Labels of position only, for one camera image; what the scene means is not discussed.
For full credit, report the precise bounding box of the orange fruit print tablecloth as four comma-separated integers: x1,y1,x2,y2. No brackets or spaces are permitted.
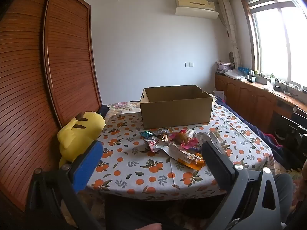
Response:
85,101,275,200

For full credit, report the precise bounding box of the person's grey trouser leg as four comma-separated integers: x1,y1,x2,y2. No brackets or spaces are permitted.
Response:
273,172,300,224

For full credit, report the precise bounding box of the low wooden cabinet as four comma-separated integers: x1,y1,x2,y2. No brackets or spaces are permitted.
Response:
215,73,307,137

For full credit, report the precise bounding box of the brown cardboard box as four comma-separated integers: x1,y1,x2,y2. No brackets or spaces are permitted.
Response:
140,85,213,129

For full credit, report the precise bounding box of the white paper bag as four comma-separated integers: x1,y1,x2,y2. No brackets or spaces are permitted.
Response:
213,90,226,101

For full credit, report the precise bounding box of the wooden slatted wardrobe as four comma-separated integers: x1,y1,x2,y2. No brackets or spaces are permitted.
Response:
0,0,102,211

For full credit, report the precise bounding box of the pink drumstick snack packet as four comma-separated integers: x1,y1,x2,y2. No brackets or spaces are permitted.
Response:
169,129,201,151

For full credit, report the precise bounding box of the clear plastic bag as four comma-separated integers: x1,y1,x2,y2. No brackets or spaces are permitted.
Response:
224,69,248,80

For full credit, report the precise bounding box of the yellow plush toy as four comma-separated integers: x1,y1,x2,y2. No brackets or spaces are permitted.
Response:
57,111,106,169

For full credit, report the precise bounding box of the black chair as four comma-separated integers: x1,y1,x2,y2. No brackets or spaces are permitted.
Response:
271,110,307,154

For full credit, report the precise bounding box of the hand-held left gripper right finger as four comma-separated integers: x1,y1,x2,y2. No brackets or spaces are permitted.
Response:
201,141,282,230

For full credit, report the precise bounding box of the stack of boxes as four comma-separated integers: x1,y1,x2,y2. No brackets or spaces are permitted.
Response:
216,61,235,73

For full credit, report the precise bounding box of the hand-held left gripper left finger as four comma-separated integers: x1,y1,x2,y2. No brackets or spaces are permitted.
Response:
25,140,104,230

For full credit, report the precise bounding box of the orange brown snack packet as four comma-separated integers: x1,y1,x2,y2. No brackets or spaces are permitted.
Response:
168,146,205,170

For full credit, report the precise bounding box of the floral blanket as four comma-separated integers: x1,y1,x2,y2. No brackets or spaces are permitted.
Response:
106,101,141,113

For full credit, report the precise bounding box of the white wall air conditioner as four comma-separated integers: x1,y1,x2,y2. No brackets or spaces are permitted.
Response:
175,0,219,19

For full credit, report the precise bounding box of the red white snack packet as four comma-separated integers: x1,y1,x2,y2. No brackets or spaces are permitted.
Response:
144,138,166,153

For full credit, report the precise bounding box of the person's left hand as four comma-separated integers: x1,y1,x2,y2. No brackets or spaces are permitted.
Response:
134,223,162,230

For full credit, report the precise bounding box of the pale patterned curtain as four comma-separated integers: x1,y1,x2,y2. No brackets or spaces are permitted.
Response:
218,0,242,69

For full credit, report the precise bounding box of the wooden framed window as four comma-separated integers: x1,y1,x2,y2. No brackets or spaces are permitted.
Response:
240,0,307,94

